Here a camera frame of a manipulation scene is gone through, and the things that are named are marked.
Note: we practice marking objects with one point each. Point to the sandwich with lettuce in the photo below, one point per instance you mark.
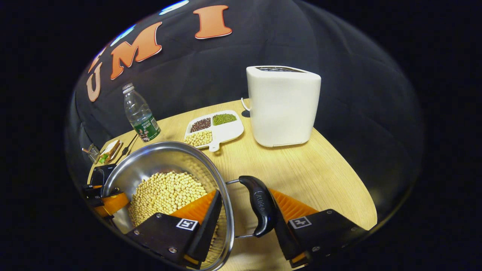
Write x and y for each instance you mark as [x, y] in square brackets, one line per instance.
[110, 150]

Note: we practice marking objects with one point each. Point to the small heap of soybeans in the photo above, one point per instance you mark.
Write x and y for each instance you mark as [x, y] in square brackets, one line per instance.
[199, 138]

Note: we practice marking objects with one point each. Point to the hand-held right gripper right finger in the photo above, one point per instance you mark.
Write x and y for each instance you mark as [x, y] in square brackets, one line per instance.
[286, 241]

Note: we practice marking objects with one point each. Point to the white divided plate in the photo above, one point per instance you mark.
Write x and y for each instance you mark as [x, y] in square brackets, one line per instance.
[226, 132]

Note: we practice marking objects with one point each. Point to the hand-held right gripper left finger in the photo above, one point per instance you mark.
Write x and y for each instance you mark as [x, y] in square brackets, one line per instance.
[203, 229]

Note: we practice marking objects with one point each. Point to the clear plastic water bottle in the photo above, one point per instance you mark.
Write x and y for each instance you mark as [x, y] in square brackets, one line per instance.
[141, 118]

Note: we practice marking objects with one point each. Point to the heap of green mung beans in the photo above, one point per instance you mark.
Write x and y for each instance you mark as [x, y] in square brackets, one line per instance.
[224, 119]

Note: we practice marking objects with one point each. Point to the stainless steel pot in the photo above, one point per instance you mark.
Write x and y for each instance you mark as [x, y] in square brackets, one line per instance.
[158, 158]

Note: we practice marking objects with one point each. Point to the white toaster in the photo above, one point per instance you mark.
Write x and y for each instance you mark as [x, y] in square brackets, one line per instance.
[282, 109]

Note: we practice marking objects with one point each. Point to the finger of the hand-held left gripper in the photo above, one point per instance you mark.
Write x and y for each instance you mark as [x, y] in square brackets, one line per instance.
[115, 203]
[91, 192]

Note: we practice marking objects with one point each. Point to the heap of red beans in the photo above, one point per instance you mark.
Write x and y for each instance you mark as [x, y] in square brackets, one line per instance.
[200, 124]

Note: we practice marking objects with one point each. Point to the black induction cooktop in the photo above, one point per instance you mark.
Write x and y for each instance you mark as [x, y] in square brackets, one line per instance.
[101, 174]

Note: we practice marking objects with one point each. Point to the black backdrop cloth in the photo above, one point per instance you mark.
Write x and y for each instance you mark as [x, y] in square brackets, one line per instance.
[339, 56]

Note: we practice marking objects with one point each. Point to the pile of soybeans in pot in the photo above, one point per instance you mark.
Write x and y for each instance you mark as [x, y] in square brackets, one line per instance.
[165, 192]

